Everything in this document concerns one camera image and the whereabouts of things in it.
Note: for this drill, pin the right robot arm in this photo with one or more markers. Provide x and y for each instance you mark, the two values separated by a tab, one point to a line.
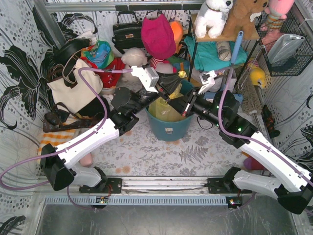
291	185

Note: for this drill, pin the rainbow striped cloth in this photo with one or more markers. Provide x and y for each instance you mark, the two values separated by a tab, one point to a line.
180	64

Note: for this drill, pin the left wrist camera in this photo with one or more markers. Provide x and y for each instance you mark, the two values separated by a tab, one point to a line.
147	76

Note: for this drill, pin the black wire basket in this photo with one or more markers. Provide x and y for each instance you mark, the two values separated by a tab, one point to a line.
297	63

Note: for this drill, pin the purple orange toy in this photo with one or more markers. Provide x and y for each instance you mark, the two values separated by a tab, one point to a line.
250	163

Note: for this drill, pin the red cloth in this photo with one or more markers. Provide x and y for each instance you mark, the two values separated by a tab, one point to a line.
108	79

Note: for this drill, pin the brown dog plush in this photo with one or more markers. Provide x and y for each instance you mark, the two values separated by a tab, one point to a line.
241	17

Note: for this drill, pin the teal folded cloth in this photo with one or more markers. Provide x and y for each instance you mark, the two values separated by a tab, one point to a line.
206	58

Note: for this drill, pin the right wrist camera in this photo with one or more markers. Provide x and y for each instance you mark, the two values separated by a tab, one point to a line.
207	81

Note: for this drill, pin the white husky plush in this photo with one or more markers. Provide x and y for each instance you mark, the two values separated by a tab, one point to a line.
212	18

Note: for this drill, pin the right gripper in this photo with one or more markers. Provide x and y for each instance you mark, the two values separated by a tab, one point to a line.
190	103

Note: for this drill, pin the silver pouch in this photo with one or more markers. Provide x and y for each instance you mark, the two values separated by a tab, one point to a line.
284	47

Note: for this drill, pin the white lamb plush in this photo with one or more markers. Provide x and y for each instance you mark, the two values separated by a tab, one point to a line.
133	57

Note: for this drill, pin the pink cylinder toy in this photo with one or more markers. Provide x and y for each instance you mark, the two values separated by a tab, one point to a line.
87	160

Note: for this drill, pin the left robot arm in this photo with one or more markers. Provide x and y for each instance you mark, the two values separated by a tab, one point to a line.
61	168

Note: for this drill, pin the pink plush toy top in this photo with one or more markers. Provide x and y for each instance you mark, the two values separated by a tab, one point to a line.
277	12

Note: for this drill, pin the orange checkered towel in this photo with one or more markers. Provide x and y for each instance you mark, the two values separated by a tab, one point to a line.
56	138

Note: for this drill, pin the magenta fuzzy bag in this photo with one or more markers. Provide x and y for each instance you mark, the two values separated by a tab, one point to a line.
158	38

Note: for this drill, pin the black leather handbag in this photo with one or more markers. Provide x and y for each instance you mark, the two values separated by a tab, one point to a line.
127	35

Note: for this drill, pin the brown patterned bag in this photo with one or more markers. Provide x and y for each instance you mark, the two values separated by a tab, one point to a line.
55	120

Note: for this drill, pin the orange plush toy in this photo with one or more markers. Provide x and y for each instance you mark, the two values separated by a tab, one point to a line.
177	30

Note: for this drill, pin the pink pig plush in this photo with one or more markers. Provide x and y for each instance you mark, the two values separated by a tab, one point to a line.
162	66

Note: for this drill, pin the yellow trash bag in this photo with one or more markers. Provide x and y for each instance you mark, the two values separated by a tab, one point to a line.
161	110

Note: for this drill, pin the colorful patterned bag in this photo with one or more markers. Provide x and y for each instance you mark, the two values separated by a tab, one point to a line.
99	55

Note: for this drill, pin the teal trash bin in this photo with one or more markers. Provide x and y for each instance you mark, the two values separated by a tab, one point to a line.
168	131

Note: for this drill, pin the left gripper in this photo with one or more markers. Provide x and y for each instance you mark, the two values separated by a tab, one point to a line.
161	90

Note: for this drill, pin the yellow duck plush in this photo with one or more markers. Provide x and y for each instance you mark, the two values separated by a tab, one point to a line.
256	74

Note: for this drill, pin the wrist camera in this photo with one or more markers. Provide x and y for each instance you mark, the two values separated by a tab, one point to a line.
147	76
207	81

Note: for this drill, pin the black shelf rack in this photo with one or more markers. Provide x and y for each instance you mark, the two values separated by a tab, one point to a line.
236	38

